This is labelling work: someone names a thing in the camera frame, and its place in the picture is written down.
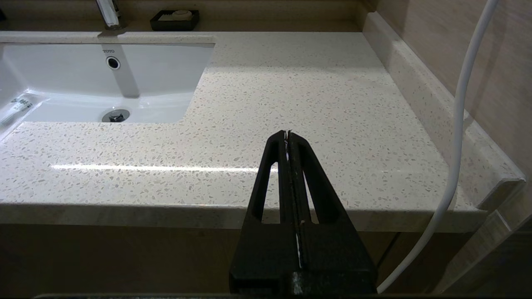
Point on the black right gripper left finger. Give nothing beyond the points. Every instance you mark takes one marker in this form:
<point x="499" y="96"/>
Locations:
<point x="257" y="257"/>

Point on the chrome faucet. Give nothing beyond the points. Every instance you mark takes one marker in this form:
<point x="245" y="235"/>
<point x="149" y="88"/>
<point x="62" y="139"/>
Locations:
<point x="109" y="14"/>

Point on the stone backsplash ledge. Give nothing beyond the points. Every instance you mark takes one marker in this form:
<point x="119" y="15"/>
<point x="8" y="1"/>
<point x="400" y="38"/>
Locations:
<point x="415" y="79"/>

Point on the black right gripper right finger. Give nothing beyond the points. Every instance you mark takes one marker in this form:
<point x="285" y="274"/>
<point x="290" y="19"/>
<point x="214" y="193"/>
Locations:
<point x="332" y="257"/>

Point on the white sink basin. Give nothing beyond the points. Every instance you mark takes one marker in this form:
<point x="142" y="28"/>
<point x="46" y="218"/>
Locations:
<point x="166" y="70"/>

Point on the wooden vanity cabinet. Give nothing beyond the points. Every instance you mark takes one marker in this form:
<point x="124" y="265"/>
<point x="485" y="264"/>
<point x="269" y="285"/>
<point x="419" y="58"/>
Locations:
<point x="124" y="257"/>

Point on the chrome sink drain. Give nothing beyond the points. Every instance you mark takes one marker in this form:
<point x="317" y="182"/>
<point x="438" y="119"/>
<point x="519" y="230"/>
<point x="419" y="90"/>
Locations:
<point x="115" y="116"/>

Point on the long packet with green end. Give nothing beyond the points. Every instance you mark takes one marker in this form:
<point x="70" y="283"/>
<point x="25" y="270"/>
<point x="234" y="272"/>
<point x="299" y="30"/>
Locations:
<point x="16" y="106"/>

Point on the black soap dish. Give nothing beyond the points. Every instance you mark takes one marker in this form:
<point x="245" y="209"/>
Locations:
<point x="156" y="25"/>

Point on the round soap bar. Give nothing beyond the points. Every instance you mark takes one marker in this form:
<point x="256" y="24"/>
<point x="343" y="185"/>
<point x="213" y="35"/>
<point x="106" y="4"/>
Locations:
<point x="178" y="15"/>

